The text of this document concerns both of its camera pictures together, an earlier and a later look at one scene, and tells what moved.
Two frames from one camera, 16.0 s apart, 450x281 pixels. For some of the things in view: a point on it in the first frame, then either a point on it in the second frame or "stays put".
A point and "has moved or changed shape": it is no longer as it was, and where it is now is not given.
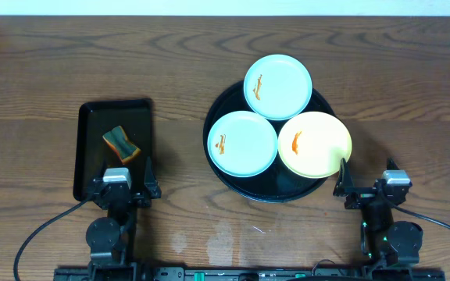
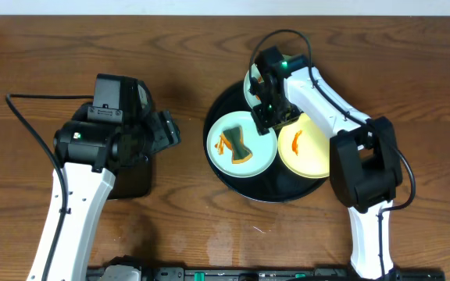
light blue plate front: x=241 y=144 stays put
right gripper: x=345 y=186 -> x=263 y=122
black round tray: x=276 y=183 stays put
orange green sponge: x=117 y=140 has moved or changed shape
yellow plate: x=313 y=144 stays put
